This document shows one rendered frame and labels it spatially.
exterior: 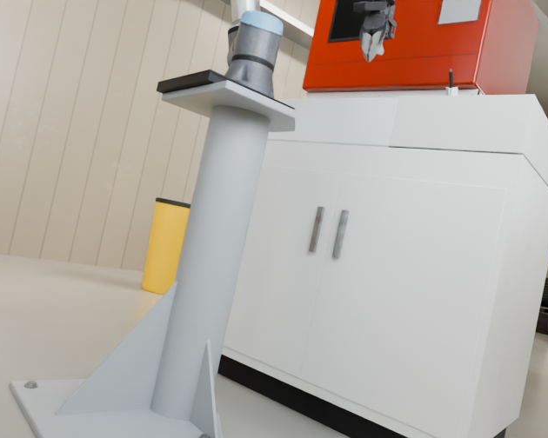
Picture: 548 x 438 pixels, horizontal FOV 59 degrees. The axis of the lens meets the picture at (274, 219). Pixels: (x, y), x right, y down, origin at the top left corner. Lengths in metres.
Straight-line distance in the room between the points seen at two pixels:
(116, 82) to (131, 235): 1.16
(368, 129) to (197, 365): 0.81
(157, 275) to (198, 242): 1.91
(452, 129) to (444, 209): 0.21
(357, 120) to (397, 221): 0.34
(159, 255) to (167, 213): 0.26
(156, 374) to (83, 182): 2.66
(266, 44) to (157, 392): 0.92
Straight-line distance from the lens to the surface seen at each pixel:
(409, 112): 1.44
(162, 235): 3.11
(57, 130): 3.78
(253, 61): 1.31
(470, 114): 1.37
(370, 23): 1.66
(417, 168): 1.38
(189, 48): 4.26
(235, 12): 1.53
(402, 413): 1.37
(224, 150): 1.23
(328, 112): 1.56
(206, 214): 1.22
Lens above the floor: 0.51
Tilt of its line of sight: 2 degrees up
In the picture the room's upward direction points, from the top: 12 degrees clockwise
